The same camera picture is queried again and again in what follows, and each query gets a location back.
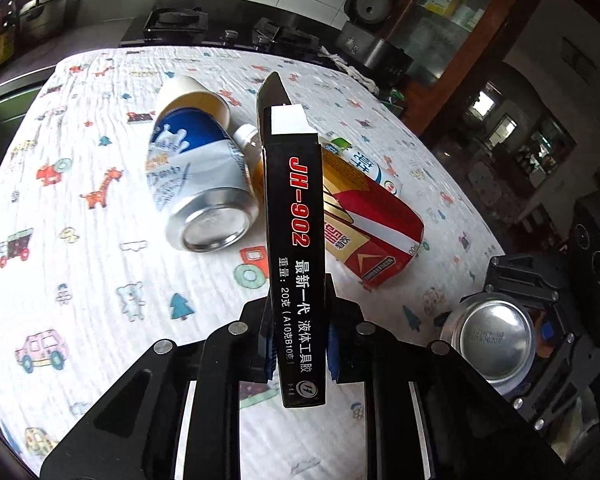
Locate wooden glass cabinet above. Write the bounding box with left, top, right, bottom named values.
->
left=390, top=0, right=546, bottom=136

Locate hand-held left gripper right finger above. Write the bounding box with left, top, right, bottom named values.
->
left=325, top=272, right=563, bottom=480

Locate black rice cooker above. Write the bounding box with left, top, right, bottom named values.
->
left=336, top=0, right=413, bottom=78

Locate white cloth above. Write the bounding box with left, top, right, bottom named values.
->
left=322, top=47, right=381, bottom=93

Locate blue and white can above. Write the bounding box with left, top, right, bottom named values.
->
left=147, top=107, right=262, bottom=253

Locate black glue box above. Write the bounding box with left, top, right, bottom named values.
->
left=256, top=71, right=328, bottom=411

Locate steel pressure cooker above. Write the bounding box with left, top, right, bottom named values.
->
left=19, top=0, right=78, bottom=41

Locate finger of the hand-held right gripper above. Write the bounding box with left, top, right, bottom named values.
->
left=510, top=332, right=600, bottom=423
left=482, top=255, right=573, bottom=313

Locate black gas stove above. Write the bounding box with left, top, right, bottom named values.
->
left=120, top=5, right=341, bottom=61

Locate printed white tablecloth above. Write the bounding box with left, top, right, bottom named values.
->
left=0, top=46, right=511, bottom=480

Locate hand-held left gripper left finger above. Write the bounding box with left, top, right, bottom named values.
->
left=40, top=300, right=274, bottom=480

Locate red drink carton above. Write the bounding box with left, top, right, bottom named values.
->
left=320, top=135, right=426, bottom=291

